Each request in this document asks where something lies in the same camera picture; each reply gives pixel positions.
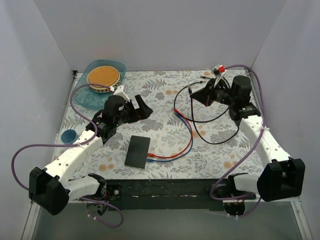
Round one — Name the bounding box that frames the long black coax cable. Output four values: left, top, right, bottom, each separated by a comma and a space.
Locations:
188, 79, 241, 145

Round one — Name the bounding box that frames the black network switch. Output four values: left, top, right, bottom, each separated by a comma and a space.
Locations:
124, 135, 151, 169

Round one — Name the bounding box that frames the red ethernet cable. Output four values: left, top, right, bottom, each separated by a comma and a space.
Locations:
147, 107, 194, 159

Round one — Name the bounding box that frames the blue ethernet cable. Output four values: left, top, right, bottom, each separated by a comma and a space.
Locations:
145, 112, 194, 163

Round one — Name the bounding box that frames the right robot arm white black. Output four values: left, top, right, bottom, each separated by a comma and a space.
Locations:
189, 75, 306, 202

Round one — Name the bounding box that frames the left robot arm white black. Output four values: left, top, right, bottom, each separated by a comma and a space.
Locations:
28, 95, 153, 216

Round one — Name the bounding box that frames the floral patterned table mat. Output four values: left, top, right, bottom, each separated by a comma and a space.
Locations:
48, 69, 279, 180

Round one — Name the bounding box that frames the blue transparent plastic tray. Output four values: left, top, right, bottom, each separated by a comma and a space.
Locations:
72, 59, 127, 111

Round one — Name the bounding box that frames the woven orange round basket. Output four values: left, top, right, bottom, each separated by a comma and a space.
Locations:
86, 66, 121, 89

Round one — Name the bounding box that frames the small blue plastic cup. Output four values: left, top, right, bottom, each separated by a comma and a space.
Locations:
60, 129, 78, 145

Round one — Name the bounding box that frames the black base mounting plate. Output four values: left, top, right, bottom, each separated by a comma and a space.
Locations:
89, 177, 256, 211

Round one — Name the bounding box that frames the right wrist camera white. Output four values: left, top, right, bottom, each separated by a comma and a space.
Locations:
211, 65, 226, 87

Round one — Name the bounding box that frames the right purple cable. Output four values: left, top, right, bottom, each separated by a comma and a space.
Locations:
209, 64, 269, 217

